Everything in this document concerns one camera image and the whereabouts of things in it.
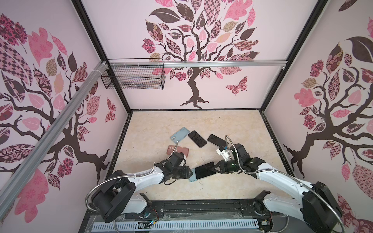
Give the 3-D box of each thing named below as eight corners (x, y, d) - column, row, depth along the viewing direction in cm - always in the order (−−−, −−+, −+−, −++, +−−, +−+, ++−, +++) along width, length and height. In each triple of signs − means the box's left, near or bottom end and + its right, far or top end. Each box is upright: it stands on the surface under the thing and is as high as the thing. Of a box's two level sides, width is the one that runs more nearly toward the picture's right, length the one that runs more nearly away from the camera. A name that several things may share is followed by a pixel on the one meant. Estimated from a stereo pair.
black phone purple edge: (200, 148, 100) (200, 145, 97) (188, 136, 106) (188, 133, 104) (206, 143, 102) (206, 141, 99) (194, 132, 109) (194, 129, 106)
